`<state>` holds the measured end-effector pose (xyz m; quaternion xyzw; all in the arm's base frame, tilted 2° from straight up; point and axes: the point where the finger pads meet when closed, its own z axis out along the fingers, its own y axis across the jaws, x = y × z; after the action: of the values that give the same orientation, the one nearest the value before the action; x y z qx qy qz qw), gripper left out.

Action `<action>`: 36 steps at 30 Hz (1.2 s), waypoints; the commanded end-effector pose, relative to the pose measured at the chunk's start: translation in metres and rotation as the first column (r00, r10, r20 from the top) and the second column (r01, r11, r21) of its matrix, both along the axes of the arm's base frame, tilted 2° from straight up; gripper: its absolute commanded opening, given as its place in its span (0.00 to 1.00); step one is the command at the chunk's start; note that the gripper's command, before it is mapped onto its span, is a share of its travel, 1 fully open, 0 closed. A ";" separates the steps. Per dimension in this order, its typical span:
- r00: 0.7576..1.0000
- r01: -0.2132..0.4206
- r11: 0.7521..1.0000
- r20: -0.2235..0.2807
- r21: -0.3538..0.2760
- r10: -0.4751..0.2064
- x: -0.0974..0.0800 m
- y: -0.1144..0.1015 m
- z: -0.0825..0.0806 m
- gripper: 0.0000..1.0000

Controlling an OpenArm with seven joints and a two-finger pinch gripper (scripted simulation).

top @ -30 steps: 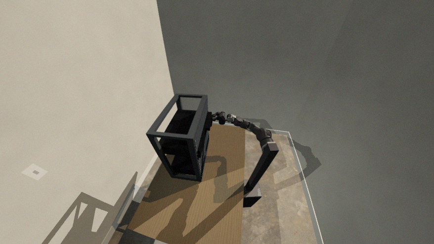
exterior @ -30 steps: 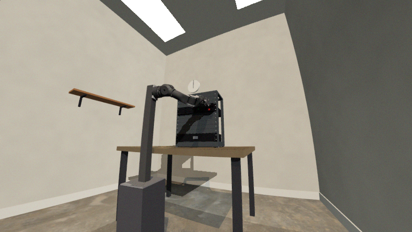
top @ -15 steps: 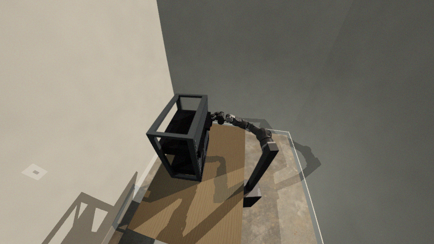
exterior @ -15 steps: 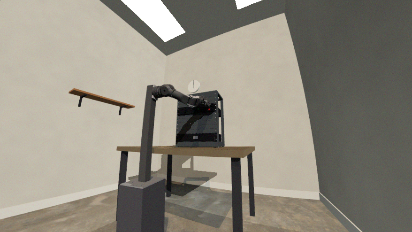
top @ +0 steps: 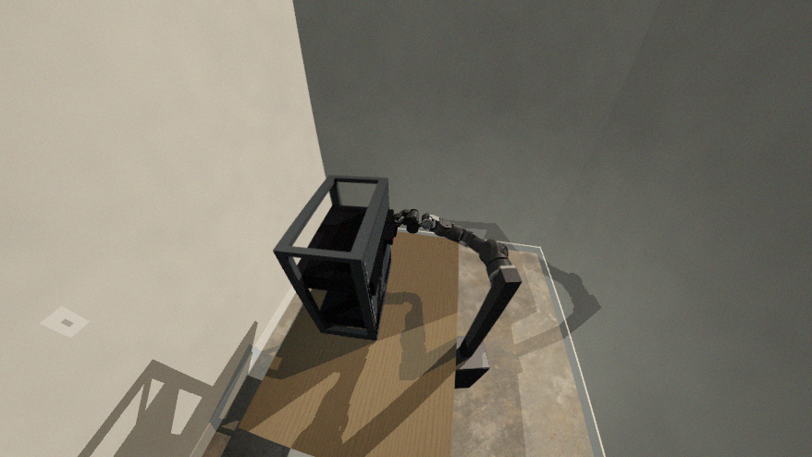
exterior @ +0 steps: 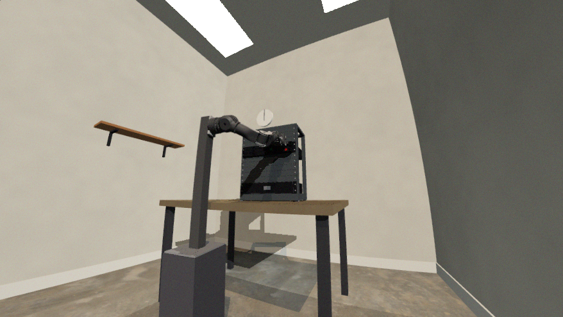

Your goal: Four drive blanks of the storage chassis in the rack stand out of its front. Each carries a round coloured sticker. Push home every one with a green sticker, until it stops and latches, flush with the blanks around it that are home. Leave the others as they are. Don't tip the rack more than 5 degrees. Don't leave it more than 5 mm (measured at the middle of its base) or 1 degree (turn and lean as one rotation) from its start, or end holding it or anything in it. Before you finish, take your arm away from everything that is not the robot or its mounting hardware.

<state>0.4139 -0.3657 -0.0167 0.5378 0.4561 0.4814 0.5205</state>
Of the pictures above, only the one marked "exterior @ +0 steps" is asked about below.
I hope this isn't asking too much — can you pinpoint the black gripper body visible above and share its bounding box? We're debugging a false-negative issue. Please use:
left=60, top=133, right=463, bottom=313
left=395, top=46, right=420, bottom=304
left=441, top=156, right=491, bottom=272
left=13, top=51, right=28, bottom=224
left=273, top=133, right=285, bottom=146

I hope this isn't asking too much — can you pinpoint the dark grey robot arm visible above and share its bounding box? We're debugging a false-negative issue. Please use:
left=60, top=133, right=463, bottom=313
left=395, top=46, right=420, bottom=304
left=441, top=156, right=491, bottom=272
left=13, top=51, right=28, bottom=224
left=208, top=115, right=282, bottom=147

